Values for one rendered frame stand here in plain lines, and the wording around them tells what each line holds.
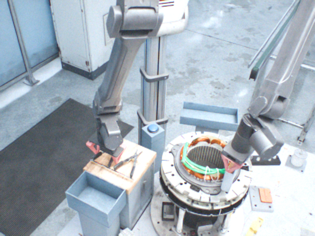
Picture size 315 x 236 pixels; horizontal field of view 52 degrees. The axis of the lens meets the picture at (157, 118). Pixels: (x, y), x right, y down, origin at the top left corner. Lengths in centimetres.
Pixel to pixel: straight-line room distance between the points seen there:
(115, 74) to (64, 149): 196
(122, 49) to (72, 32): 259
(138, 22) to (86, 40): 257
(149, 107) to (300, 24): 83
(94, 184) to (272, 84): 70
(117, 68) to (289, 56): 42
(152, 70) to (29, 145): 167
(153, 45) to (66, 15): 203
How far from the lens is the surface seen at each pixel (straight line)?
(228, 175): 104
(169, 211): 134
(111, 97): 92
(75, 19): 323
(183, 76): 355
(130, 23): 68
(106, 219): 110
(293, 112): 338
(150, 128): 134
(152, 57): 136
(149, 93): 145
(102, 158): 120
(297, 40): 87
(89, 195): 121
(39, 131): 295
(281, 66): 87
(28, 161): 273
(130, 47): 74
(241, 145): 92
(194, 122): 140
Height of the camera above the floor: 196
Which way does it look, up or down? 41 degrees down
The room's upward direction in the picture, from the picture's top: 3 degrees clockwise
